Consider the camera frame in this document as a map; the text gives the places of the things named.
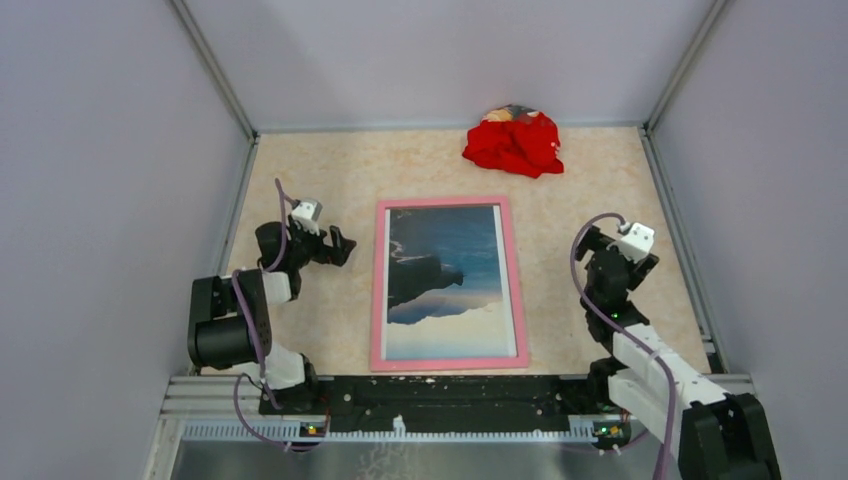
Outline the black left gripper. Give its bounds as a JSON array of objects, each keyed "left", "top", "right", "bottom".
[{"left": 285, "top": 212, "right": 354, "bottom": 268}]

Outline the seascape photo print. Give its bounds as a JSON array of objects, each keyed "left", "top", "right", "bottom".
[{"left": 380, "top": 203, "right": 519, "bottom": 367}]

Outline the pink photo frame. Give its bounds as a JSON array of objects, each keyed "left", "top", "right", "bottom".
[{"left": 370, "top": 195, "right": 530, "bottom": 372}]

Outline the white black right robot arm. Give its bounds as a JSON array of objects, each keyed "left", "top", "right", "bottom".
[{"left": 569, "top": 224, "right": 782, "bottom": 479}]

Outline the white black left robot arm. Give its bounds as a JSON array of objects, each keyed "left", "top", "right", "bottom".
[{"left": 187, "top": 220, "right": 357, "bottom": 414}]

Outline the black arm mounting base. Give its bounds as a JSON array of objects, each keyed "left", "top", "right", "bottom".
[{"left": 258, "top": 374, "right": 655, "bottom": 435}]

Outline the red crumpled cloth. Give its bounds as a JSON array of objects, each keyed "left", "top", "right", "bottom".
[{"left": 462, "top": 104, "right": 565, "bottom": 179}]

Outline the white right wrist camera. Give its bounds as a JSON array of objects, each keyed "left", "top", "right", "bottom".
[{"left": 611, "top": 222, "right": 656, "bottom": 263}]

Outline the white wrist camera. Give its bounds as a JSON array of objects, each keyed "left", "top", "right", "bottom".
[
  {"left": 611, "top": 222, "right": 656, "bottom": 263},
  {"left": 290, "top": 198, "right": 323, "bottom": 235}
]

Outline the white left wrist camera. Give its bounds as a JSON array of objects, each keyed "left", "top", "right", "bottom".
[{"left": 290, "top": 198, "right": 323, "bottom": 235}]

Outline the aluminium front rail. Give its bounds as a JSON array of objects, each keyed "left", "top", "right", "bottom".
[{"left": 148, "top": 375, "right": 781, "bottom": 479}]

